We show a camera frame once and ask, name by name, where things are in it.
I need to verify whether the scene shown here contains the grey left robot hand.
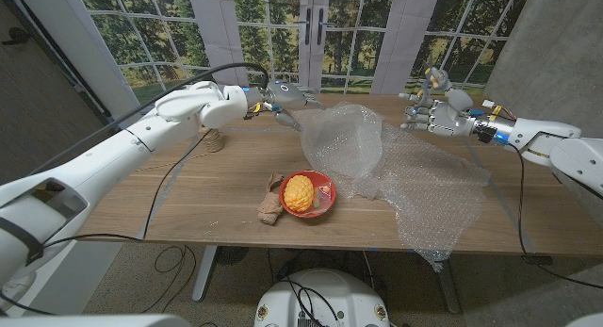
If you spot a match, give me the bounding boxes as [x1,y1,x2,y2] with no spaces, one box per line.
[256,80,327,133]

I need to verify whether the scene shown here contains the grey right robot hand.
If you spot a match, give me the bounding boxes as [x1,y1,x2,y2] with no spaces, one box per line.
[399,67,478,139]

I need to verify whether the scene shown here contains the orange grey handled scissors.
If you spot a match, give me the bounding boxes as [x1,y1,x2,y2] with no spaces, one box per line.
[416,53,451,109]

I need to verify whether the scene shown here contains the clear bubble wrap sheet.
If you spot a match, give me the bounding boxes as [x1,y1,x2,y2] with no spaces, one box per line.
[292,101,492,271]

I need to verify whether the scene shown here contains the red bowl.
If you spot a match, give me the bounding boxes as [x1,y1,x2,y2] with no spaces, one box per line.
[278,170,337,220]

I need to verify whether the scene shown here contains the brown twine spool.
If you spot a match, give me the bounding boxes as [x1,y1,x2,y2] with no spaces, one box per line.
[202,126,226,154]

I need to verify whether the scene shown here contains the yellow textured toy fruit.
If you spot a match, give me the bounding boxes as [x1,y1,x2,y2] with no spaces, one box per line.
[283,174,316,213]

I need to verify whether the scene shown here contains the crumpled beige cloth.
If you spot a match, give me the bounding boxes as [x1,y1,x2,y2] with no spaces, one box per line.
[256,172,286,225]

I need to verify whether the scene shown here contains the printed forest window backdrop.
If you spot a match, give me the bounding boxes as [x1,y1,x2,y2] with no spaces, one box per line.
[74,0,533,106]

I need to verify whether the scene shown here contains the black flat floor plate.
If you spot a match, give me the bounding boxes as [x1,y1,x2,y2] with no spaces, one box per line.
[521,254,554,267]

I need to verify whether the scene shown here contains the black round ribbed object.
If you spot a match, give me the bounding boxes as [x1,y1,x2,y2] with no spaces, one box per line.
[215,245,250,266]

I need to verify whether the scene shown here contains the grey table leg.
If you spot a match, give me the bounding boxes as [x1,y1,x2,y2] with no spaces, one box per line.
[435,260,462,315]

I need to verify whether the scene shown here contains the white table leg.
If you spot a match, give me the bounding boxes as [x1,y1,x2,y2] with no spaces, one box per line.
[191,245,219,302]

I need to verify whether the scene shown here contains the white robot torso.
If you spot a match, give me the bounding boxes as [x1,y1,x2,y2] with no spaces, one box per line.
[253,269,391,327]

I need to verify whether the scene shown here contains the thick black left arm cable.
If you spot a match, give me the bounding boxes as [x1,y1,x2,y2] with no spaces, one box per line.
[27,61,271,177]

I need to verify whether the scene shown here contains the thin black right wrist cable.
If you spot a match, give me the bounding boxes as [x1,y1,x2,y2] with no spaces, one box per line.
[508,145,603,290]

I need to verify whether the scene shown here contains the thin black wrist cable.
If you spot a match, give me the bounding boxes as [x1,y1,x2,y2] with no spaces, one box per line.
[41,127,213,250]
[508,145,603,290]

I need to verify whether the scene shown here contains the thin black left wrist cable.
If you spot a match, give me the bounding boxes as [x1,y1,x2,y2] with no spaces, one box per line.
[41,127,213,250]

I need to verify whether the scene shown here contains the black wall hook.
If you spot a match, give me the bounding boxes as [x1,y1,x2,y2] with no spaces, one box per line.
[2,27,29,45]

